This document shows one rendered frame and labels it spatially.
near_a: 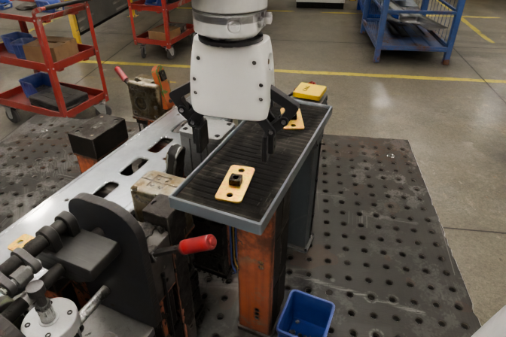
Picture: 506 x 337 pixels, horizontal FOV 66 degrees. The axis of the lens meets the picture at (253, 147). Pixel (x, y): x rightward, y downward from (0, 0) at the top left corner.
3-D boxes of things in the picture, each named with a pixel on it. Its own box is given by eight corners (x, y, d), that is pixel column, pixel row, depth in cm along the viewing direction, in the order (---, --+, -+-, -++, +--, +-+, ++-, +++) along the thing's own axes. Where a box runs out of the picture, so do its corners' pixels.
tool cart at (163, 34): (169, 40, 508) (160, -44, 456) (201, 43, 495) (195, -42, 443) (132, 59, 443) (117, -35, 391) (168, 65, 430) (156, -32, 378)
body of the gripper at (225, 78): (280, 19, 47) (277, 104, 53) (199, 15, 49) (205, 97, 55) (266, 37, 41) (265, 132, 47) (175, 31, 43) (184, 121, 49)
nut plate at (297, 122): (280, 109, 77) (280, 103, 77) (299, 109, 77) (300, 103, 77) (283, 130, 70) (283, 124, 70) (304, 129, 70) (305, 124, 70)
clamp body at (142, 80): (153, 165, 142) (138, 70, 123) (188, 174, 137) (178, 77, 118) (135, 181, 134) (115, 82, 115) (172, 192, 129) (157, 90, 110)
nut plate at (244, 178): (231, 165, 61) (231, 159, 60) (255, 169, 60) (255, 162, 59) (214, 199, 54) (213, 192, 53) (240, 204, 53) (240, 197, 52)
